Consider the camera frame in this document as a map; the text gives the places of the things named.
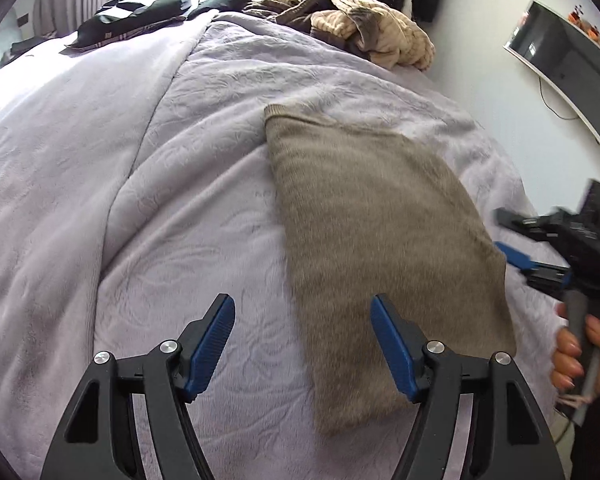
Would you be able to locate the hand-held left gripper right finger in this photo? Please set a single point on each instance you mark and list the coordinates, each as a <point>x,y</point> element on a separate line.
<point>392,340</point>

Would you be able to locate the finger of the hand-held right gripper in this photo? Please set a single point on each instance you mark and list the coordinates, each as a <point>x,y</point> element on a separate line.
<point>522,225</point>
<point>517,257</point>

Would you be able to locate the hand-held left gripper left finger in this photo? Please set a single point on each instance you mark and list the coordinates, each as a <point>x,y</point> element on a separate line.
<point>211,340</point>

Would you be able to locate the taupe knit sweater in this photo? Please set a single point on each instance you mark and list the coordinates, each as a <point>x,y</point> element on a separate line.
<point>380,240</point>

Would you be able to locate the person's right hand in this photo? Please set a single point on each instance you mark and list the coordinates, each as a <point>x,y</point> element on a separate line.
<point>567,355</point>

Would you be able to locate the lilac embossed bedspread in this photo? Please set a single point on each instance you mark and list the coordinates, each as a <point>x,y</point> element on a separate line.
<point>220,170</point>

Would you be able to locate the person's dark clothing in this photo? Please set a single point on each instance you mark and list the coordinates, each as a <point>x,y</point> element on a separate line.
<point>597,450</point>

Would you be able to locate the brown garment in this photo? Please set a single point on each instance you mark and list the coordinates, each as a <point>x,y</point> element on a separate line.
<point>290,12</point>

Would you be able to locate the black padded garment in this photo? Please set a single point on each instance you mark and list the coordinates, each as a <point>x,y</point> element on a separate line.
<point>130,17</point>

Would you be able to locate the dark green garment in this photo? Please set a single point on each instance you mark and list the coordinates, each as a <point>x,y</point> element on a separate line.
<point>220,1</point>

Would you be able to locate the wall-mounted television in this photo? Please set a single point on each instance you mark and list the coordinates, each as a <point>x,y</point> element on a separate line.
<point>565,60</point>

